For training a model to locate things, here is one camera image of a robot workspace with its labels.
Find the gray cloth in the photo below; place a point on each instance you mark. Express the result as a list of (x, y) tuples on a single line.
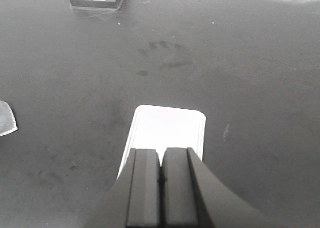
[(8, 122)]

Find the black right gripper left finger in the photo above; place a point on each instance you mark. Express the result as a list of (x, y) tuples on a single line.
[(133, 200)]

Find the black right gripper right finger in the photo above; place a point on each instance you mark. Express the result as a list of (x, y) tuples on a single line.
[(193, 197)]

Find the metal tray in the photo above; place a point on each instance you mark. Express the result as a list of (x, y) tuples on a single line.
[(159, 128)]

